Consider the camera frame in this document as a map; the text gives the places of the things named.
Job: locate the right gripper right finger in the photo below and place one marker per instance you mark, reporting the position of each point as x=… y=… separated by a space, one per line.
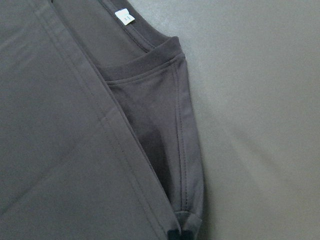
x=188 y=236

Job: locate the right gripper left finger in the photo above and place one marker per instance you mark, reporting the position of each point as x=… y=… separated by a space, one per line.
x=173 y=234

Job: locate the dark brown t-shirt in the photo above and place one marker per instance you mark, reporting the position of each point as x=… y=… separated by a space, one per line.
x=98 y=139

